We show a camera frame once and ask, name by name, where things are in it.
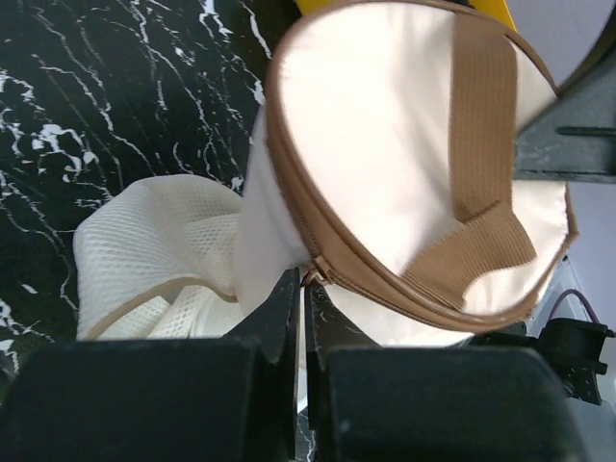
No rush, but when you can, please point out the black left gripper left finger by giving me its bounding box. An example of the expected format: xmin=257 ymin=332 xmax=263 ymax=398
xmin=1 ymin=269 xmax=300 ymax=461

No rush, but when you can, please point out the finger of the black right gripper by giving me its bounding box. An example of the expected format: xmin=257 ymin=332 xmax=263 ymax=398
xmin=515 ymin=28 xmax=615 ymax=184

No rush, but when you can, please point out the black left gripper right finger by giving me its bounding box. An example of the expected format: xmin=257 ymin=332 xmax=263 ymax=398
xmin=304 ymin=284 xmax=587 ymax=461

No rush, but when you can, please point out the cream laundry bag brown trim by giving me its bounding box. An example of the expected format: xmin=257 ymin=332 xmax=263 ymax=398
xmin=233 ymin=1 xmax=578 ymax=347

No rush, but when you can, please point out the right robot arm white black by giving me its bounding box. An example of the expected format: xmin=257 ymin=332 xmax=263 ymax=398
xmin=515 ymin=22 xmax=615 ymax=409

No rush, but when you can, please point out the white mesh laundry bag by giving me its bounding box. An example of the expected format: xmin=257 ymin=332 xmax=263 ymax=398
xmin=73 ymin=174 xmax=244 ymax=341

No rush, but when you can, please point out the yellow plastic bin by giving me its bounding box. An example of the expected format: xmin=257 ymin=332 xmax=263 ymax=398
xmin=294 ymin=0 xmax=516 ymax=30

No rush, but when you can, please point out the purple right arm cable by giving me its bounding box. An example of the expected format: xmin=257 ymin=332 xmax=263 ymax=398
xmin=552 ymin=288 xmax=601 ymax=323

